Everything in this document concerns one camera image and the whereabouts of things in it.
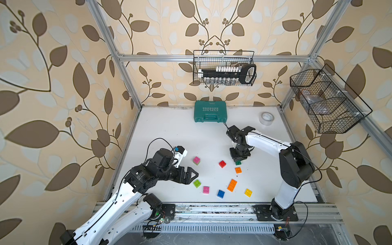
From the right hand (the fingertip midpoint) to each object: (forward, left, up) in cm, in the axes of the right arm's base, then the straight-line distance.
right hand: (236, 159), depth 89 cm
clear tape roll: (+33, -29, -3) cm, 44 cm away
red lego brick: (-2, +9, -2) cm, 9 cm away
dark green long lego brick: (-2, 0, +1) cm, 3 cm away
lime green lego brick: (0, +24, -4) cm, 24 cm away
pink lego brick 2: (-16, +19, -3) cm, 25 cm away
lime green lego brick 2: (-12, +24, -2) cm, 27 cm away
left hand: (-13, +26, +16) cm, 33 cm away
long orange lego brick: (-13, +5, -3) cm, 15 cm away
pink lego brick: (+1, +24, 0) cm, 24 cm away
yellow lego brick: (-17, -4, -4) cm, 18 cm away
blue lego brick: (-18, +11, -2) cm, 21 cm away
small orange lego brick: (-5, -1, -3) cm, 6 cm away
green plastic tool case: (+38, +13, +2) cm, 41 cm away
